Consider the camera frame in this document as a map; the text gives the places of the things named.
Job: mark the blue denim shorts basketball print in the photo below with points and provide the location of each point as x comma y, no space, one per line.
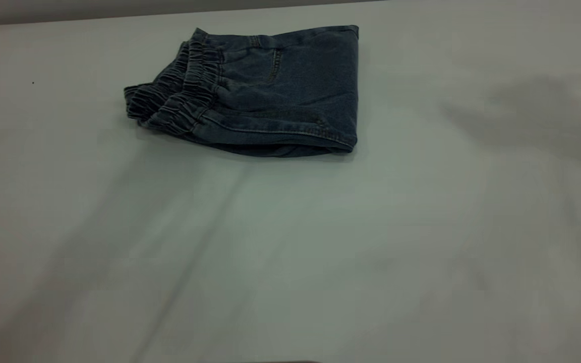
280,96

